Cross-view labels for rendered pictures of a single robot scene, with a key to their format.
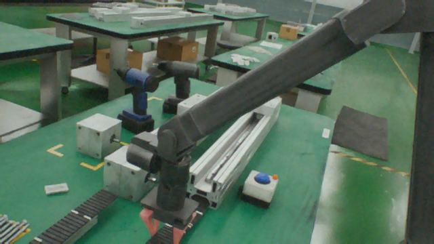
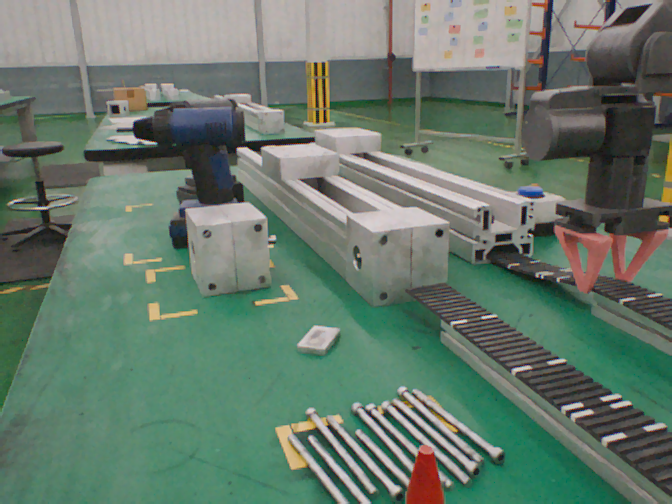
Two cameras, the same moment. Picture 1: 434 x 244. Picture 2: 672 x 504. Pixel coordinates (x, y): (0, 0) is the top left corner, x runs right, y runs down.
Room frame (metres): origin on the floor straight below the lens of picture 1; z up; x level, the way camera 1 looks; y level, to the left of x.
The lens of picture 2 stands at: (0.23, 0.68, 1.06)
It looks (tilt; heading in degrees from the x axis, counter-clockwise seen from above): 18 degrees down; 325
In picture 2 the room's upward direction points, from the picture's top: 2 degrees counter-clockwise
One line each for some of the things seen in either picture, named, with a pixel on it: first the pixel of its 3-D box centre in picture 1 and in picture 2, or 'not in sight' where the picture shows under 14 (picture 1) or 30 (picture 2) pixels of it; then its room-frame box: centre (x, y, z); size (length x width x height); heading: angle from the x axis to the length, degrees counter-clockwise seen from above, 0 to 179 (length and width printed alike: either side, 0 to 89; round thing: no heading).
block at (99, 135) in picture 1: (102, 136); (236, 246); (0.93, 0.34, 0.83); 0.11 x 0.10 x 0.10; 75
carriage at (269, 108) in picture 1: (264, 106); (346, 146); (1.37, -0.18, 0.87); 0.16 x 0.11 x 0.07; 163
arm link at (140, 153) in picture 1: (159, 146); (592, 98); (0.58, 0.10, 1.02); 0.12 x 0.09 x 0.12; 67
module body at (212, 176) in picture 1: (245, 137); (389, 184); (1.13, -0.11, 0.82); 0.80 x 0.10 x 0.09; 163
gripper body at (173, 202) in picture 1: (171, 194); (615, 186); (0.57, 0.06, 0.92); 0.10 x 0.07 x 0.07; 74
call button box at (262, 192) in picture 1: (257, 187); (524, 213); (0.83, -0.14, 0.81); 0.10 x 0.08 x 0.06; 73
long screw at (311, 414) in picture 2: not in sight; (339, 449); (0.53, 0.46, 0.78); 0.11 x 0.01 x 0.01; 171
